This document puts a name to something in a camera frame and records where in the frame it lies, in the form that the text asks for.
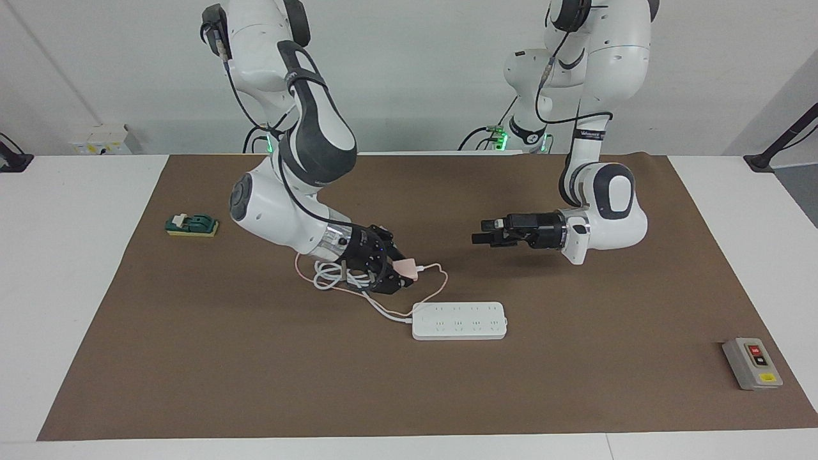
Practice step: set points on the brown table mat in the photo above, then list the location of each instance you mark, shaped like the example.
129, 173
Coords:
383, 396

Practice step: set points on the grey on-off switch box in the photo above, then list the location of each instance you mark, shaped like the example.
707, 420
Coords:
753, 364

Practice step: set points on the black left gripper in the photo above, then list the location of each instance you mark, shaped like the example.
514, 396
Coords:
537, 230

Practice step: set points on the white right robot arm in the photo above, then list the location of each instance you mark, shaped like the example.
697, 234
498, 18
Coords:
275, 211

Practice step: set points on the white power strip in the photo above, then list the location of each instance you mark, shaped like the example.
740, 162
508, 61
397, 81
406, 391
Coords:
460, 321

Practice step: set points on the black clamp stand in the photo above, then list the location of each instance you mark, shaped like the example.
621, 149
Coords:
759, 161
13, 163

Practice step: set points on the pink charger adapter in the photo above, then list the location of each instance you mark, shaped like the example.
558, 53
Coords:
408, 268

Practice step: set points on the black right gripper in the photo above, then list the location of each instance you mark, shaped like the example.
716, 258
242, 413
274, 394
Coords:
363, 252

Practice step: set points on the green knife switch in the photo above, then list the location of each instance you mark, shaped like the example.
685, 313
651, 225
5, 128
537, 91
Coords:
195, 225

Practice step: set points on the white wall socket box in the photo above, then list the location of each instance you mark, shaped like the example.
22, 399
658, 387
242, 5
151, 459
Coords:
102, 142

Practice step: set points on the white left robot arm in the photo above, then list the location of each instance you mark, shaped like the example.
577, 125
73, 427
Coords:
613, 217

